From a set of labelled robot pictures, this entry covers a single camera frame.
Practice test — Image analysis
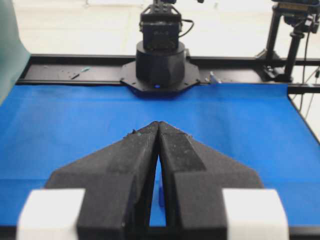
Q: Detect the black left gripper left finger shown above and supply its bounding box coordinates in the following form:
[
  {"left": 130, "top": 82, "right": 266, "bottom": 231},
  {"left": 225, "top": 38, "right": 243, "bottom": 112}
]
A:
[{"left": 45, "top": 121, "right": 160, "bottom": 240}]

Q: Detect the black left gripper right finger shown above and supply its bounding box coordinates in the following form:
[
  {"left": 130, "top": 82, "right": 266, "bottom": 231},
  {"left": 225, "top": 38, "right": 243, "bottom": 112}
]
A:
[{"left": 158, "top": 122, "right": 264, "bottom": 240}]

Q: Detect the blue block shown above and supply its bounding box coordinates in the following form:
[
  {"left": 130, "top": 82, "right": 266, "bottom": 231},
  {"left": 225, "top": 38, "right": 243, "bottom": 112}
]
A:
[{"left": 158, "top": 185, "right": 165, "bottom": 208}]

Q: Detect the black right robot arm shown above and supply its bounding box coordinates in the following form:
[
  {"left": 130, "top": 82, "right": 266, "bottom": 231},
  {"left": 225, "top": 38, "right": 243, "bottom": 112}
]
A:
[{"left": 119, "top": 0, "right": 201, "bottom": 93}]

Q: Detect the blue table mat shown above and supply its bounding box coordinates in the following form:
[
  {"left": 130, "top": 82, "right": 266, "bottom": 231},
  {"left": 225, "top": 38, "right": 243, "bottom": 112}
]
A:
[{"left": 0, "top": 84, "right": 320, "bottom": 226}]

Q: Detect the black table frame rail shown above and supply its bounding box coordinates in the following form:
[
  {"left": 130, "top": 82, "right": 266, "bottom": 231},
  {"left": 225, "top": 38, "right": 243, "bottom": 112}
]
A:
[{"left": 15, "top": 53, "right": 320, "bottom": 95}]

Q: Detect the black camera stand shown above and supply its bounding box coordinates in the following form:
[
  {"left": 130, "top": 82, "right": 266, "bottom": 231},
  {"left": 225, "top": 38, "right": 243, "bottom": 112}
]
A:
[{"left": 254, "top": 0, "right": 320, "bottom": 82}]

